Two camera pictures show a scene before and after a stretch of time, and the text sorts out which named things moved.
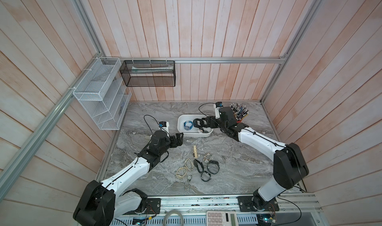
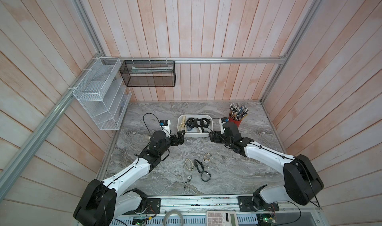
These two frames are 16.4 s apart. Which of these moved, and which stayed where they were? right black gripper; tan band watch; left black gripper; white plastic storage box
Moved: right black gripper
Stayed: tan band watch; left black gripper; white plastic storage box
